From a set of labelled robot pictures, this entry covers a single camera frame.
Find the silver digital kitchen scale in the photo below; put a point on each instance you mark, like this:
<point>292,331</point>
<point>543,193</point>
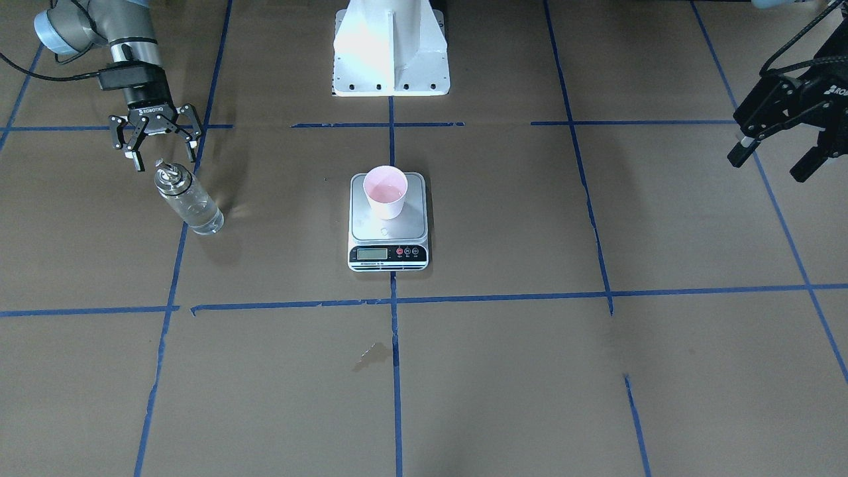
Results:
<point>398,244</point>

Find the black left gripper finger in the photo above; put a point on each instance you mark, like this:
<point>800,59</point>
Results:
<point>742,151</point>
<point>808,164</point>

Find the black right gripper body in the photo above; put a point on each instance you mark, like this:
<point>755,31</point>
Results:
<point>146,105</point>

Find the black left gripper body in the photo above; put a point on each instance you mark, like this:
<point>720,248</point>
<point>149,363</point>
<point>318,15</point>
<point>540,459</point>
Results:
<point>820,106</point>

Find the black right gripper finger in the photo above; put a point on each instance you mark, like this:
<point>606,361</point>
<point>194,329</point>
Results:
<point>127,136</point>
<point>194,134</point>

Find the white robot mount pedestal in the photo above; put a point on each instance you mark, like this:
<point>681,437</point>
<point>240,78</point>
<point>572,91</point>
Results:
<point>391,49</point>

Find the pink plastic cup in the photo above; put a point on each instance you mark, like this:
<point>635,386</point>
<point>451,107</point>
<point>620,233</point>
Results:
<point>385,188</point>

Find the clear glass sauce bottle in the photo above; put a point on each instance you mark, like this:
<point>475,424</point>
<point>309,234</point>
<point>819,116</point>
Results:
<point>188,198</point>

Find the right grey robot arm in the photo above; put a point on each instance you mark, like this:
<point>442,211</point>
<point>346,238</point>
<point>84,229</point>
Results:
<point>73,28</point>

